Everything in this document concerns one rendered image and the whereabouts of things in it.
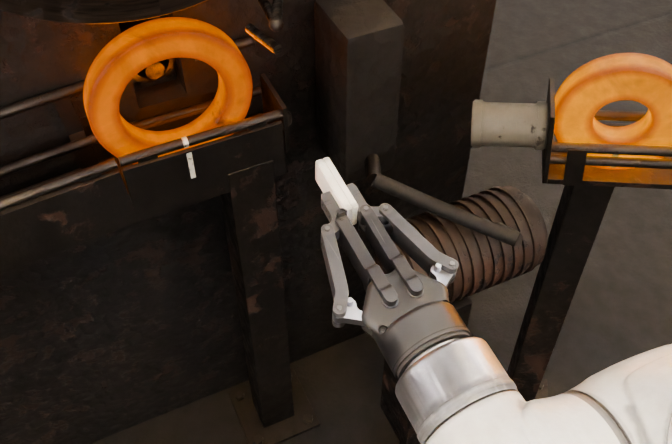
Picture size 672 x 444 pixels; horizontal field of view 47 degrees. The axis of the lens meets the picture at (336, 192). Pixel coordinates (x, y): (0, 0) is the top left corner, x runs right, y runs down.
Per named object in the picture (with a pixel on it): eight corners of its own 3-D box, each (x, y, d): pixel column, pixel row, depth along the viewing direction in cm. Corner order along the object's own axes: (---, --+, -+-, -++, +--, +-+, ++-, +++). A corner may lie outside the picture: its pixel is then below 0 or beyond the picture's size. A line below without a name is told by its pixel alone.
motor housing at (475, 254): (361, 405, 142) (370, 210, 104) (463, 361, 149) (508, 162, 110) (394, 467, 134) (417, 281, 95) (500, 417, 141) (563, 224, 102)
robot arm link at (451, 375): (507, 420, 67) (471, 363, 71) (531, 374, 60) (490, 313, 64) (416, 463, 65) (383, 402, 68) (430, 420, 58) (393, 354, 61)
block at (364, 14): (312, 139, 110) (307, -9, 92) (362, 124, 112) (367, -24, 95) (344, 188, 103) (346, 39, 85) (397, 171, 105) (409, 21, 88)
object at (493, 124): (472, 125, 100) (473, 89, 96) (543, 128, 99) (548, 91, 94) (470, 157, 96) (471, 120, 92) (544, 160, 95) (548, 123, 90)
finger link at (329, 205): (351, 237, 74) (323, 247, 74) (329, 199, 77) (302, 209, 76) (352, 228, 73) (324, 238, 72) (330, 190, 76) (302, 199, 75)
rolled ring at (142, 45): (246, 14, 81) (236, -2, 83) (69, 56, 76) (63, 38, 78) (259, 143, 94) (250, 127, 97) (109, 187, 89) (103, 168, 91)
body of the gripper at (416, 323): (389, 399, 67) (343, 314, 72) (472, 363, 70) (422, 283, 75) (397, 360, 61) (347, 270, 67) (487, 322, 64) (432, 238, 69)
